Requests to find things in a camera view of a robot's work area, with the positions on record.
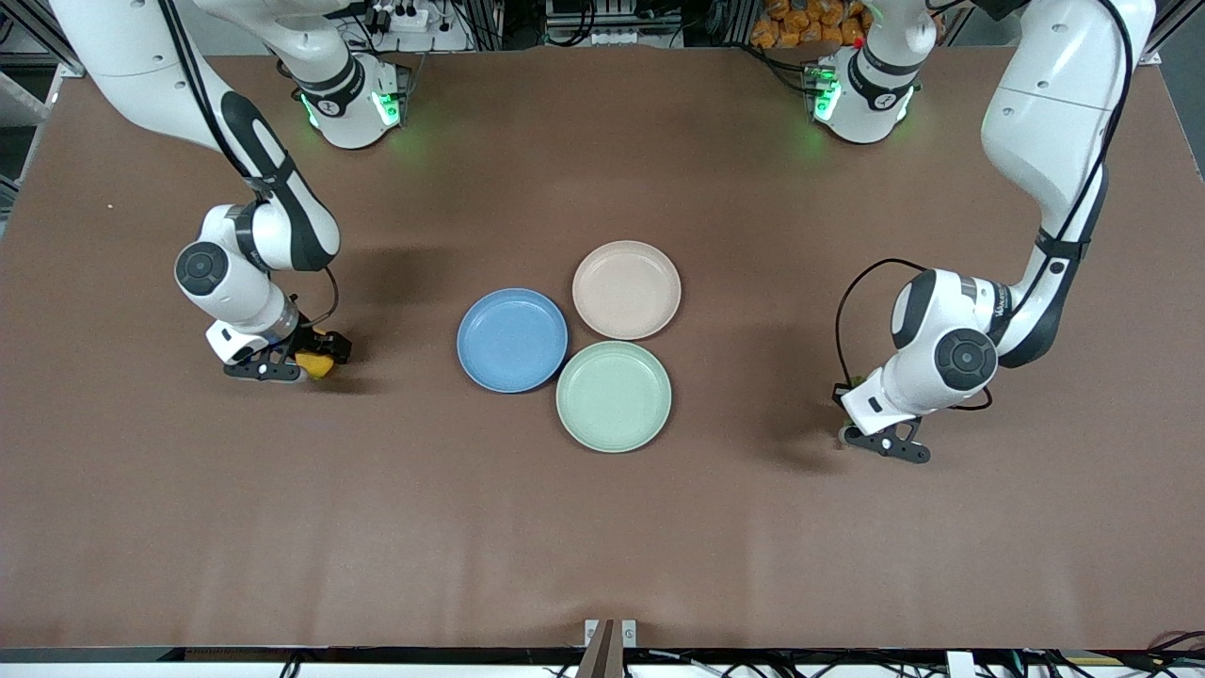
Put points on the black table edge rail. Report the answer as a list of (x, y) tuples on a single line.
[(282, 654)]

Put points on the bag of orange items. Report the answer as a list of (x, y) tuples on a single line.
[(800, 24)]

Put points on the beige pink round plate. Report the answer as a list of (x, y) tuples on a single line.
[(626, 290)]

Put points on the blue round plate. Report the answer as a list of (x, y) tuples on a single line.
[(512, 340)]

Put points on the white power strip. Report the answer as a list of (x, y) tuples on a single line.
[(403, 16)]

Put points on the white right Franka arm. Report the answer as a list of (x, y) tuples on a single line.
[(282, 217)]

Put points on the pale green round plate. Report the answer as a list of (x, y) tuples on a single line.
[(614, 396)]

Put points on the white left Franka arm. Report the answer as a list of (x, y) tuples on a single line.
[(1045, 113)]

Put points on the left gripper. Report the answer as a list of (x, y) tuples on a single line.
[(836, 395)]

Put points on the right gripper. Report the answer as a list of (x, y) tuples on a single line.
[(308, 341)]

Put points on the brown wooden strut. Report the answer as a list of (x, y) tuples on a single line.
[(599, 654)]

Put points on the yellow lemon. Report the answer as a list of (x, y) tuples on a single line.
[(315, 365)]

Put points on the small metal bracket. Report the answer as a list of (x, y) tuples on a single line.
[(629, 631)]

